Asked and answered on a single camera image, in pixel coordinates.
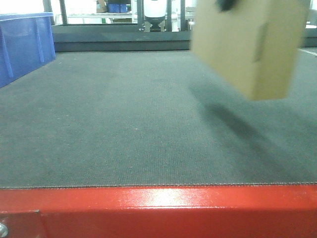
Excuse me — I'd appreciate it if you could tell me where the black gripper finger holding box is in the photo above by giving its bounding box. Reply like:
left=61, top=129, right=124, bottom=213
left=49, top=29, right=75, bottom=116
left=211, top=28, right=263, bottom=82
left=215, top=0, right=238, bottom=12

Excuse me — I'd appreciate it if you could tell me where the brown cardboard box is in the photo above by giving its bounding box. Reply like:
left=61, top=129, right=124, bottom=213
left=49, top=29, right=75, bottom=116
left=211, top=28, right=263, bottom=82
left=191, top=0, right=310, bottom=100

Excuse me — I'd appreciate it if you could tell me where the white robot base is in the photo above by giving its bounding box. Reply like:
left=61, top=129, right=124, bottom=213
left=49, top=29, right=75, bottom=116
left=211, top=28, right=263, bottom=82
left=143, top=0, right=167, bottom=29

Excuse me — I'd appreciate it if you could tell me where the large blue plastic bin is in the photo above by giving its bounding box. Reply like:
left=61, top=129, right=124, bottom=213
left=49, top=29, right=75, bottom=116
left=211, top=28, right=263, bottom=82
left=0, top=12, right=55, bottom=87

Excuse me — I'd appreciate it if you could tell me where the black conveyor side frame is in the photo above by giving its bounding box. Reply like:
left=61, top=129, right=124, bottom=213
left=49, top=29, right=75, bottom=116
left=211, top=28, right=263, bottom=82
left=52, top=24, right=191, bottom=52

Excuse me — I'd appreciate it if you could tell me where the red metal frame bar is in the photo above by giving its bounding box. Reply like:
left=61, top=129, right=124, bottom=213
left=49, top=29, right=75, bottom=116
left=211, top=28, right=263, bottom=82
left=0, top=185, right=317, bottom=238

